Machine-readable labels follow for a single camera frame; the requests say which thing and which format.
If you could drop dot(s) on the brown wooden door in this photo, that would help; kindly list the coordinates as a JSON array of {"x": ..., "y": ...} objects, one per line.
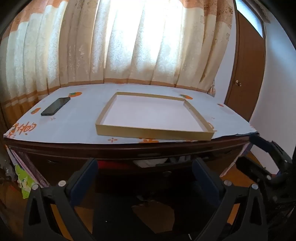
[{"x": 245, "y": 69}]

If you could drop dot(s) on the shallow cardboard tray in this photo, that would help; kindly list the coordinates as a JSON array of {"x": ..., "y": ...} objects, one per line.
[{"x": 150, "y": 111}]

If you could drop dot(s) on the black smartphone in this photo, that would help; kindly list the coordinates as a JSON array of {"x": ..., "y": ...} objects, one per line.
[{"x": 55, "y": 106}]

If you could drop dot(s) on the transom window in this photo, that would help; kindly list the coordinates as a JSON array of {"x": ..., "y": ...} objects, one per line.
[{"x": 249, "y": 14}]

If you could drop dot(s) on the green cartoon printed sheet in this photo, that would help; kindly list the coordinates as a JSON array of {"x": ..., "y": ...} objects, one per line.
[{"x": 23, "y": 180}]

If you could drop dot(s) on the cream orange patterned curtain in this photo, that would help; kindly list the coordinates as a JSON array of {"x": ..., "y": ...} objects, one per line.
[{"x": 115, "y": 46}]

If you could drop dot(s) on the brass door knob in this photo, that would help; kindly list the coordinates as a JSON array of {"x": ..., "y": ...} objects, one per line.
[{"x": 238, "y": 83}]

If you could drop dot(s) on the stack of thin books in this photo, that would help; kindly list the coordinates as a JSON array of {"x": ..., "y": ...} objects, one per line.
[{"x": 25, "y": 162}]

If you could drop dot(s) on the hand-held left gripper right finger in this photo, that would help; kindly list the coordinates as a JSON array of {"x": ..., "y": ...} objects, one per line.
[{"x": 204, "y": 183}]

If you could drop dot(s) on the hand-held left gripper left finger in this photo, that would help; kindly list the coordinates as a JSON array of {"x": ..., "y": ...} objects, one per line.
[{"x": 85, "y": 178}]

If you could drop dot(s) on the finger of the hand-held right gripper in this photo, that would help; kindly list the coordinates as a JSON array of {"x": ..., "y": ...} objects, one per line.
[
  {"x": 249, "y": 168},
  {"x": 262, "y": 143}
]

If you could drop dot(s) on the curtain tassel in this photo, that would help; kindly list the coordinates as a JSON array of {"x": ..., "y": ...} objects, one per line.
[{"x": 212, "y": 89}]

